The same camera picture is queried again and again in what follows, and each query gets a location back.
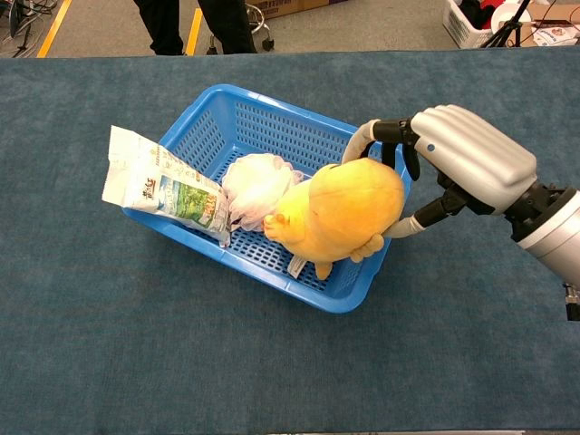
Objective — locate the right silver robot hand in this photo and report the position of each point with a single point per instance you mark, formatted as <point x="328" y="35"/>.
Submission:
<point x="476" y="154"/>

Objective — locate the yellow plush toy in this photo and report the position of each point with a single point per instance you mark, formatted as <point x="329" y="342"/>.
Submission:
<point x="335" y="213"/>

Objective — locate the pink mesh bath sponge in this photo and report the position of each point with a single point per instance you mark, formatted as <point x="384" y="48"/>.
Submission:
<point x="254" y="186"/>

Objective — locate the white snack bag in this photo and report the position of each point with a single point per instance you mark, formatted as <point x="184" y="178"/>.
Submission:
<point x="154" y="186"/>

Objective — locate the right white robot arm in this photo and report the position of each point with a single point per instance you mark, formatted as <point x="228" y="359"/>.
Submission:
<point x="553" y="226"/>

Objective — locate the white storage crate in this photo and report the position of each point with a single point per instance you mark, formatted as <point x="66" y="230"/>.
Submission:
<point x="460" y="27"/>

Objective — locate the blue perforated plastic basket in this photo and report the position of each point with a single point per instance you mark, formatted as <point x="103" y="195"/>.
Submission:
<point x="294" y="131"/>

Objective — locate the black tripod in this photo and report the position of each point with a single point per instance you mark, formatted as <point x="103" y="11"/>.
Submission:
<point x="505" y="27"/>

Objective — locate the white printed paper box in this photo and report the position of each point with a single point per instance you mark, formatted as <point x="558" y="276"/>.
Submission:
<point x="555" y="35"/>

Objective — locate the brown cardboard box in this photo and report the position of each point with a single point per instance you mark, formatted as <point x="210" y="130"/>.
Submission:
<point x="290" y="6"/>

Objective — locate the chrome stool with casters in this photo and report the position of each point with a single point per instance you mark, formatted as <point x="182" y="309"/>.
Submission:
<point x="259" y="20"/>

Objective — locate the person in black trousers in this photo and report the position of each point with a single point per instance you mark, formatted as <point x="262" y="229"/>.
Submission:
<point x="163" y="27"/>

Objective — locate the teal felt table cloth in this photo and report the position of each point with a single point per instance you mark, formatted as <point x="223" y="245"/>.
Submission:
<point x="136" y="340"/>

